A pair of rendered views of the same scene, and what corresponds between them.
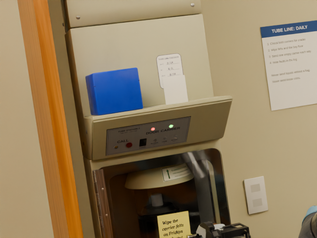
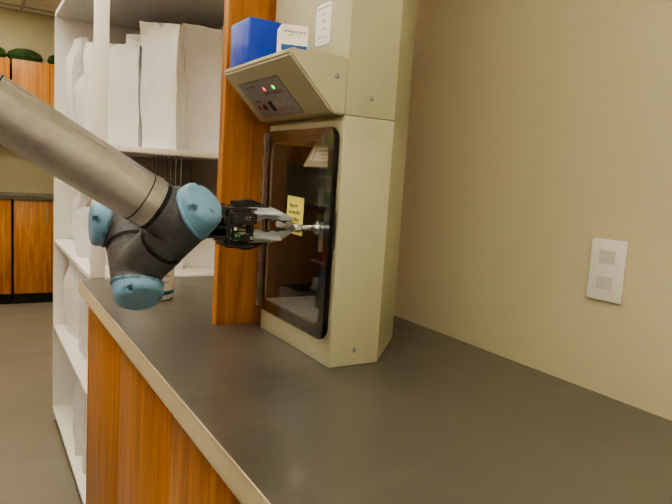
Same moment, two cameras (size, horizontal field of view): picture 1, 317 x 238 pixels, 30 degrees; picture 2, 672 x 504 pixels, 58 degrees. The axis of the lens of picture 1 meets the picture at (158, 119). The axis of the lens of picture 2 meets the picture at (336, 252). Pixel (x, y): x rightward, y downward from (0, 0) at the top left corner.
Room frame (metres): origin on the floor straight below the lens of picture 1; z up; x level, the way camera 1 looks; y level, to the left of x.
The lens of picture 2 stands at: (1.12, -1.20, 1.30)
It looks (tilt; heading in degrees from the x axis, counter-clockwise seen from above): 7 degrees down; 74
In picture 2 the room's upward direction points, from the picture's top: 4 degrees clockwise
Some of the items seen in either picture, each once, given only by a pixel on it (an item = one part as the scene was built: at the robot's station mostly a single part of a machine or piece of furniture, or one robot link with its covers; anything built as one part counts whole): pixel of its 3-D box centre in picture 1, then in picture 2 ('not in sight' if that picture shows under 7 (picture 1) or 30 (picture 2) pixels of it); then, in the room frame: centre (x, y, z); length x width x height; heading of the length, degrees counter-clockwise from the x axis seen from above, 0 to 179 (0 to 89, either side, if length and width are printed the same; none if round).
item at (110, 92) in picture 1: (113, 91); (261, 47); (1.30, 0.09, 1.56); 0.10 x 0.10 x 0.09; 15
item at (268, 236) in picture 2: not in sight; (272, 237); (1.31, -0.08, 1.18); 0.09 x 0.06 x 0.03; 14
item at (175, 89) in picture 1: (175, 89); (291, 44); (1.34, -0.05, 1.54); 0.05 x 0.05 x 0.06; 89
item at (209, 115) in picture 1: (160, 128); (278, 90); (1.33, 0.00, 1.46); 0.32 x 0.12 x 0.10; 105
